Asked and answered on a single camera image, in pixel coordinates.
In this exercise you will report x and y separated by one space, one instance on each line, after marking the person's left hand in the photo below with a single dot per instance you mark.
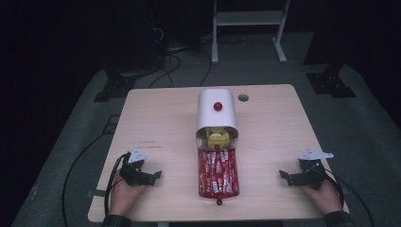
123 197

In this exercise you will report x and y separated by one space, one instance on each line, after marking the person's right hand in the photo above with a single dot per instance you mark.
326 198

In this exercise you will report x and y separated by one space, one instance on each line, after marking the clear plastic container red knob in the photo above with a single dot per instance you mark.
201 142

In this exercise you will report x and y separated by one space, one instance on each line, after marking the pile of red snack packets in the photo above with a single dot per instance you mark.
217 173

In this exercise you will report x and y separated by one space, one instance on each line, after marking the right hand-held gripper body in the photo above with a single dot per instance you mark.
312 176

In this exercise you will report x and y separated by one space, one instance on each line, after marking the white metal desk frame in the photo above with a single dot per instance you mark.
247 17

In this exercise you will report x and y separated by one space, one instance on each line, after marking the white container cover red knob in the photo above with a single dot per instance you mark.
217 118

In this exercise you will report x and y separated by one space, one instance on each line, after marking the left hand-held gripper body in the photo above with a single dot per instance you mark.
135 175

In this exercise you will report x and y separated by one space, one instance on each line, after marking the black stand base plate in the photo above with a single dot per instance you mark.
329 83
115 86

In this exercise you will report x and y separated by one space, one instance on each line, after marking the yellow round item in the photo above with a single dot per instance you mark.
217 137

